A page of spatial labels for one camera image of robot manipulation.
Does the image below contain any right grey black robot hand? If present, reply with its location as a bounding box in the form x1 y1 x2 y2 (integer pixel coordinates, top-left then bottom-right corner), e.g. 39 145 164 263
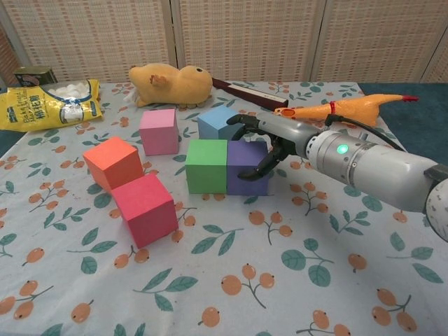
226 112 321 181

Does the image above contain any purple foam cube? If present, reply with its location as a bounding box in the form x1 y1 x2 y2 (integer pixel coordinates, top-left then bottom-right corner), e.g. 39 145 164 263
226 140 272 196

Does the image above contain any light blue foam cube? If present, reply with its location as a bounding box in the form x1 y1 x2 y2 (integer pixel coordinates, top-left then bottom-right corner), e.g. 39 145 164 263
197 105 246 141

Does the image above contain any green foam cube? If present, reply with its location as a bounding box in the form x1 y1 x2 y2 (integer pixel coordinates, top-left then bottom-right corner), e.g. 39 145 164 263
185 139 229 195

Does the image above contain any light pink foam cube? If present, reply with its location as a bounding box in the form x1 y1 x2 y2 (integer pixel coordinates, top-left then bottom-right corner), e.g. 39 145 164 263
139 108 180 156

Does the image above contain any orange foam cube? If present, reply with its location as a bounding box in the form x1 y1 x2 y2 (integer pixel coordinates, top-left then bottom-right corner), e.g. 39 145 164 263
83 136 144 193

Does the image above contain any dark red folded fan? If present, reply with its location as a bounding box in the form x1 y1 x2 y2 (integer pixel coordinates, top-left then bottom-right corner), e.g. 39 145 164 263
211 77 290 110

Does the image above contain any yellow rubber chicken toy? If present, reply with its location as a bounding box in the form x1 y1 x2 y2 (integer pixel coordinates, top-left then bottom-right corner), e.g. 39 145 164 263
272 93 419 127

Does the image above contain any beige woven folding screen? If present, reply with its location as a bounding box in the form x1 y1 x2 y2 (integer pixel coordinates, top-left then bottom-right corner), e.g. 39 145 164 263
0 0 448 85

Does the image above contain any yellow plush animal toy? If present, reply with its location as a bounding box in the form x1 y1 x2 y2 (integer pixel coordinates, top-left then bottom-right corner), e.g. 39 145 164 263
127 63 214 109

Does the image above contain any floral print tablecloth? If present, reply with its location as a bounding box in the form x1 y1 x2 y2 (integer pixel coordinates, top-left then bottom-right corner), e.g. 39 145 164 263
0 80 448 336

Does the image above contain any magenta foam cube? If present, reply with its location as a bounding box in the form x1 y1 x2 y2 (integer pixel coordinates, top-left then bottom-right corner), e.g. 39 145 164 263
111 173 180 250

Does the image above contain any yellow marshmallow snack bag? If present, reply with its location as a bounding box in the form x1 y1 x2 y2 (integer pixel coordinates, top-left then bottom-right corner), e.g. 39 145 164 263
0 78 104 132

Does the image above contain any olive metal tin can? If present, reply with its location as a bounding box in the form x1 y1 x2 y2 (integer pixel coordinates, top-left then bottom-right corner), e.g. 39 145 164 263
13 66 59 88

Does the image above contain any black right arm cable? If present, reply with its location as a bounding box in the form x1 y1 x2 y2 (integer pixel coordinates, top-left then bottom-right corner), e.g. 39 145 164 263
323 113 407 153

